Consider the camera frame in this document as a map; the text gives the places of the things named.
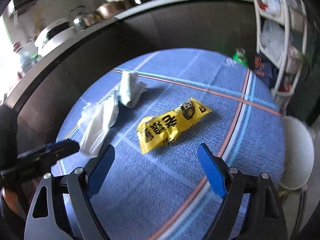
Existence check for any steel kettle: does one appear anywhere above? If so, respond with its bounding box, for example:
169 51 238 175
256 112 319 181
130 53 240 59
69 5 96 32

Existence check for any person's left hand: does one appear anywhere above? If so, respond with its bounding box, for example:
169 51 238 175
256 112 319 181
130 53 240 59
2 188 27 221

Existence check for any white trash bin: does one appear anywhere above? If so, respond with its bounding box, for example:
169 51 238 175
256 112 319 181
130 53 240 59
279 116 315 191

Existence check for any navy blue shopping bag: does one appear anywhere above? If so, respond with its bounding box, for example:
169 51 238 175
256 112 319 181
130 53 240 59
253 53 279 88

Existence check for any white tiered storage rack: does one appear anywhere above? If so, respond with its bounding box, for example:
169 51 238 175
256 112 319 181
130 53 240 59
253 0 308 108

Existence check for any bronze rice cooker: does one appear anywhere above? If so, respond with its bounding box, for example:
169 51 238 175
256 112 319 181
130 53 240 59
96 2 126 20

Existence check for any white black multicooker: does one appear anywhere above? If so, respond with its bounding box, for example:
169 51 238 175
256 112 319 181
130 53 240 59
35 18 75 57

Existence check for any yellow snack wrapper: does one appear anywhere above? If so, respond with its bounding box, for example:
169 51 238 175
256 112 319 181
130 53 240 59
136 98 212 154

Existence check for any blue plaid tablecloth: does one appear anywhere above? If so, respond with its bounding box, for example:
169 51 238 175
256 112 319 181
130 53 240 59
57 49 285 239

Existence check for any white plastic wrapper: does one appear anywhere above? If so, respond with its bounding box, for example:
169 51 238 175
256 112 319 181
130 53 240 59
119 71 146 109

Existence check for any green thermos bottle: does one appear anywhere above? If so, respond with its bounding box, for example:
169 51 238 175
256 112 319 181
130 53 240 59
232 48 249 68

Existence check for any clear plastic bag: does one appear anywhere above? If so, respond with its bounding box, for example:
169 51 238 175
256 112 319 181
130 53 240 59
78 94 119 158

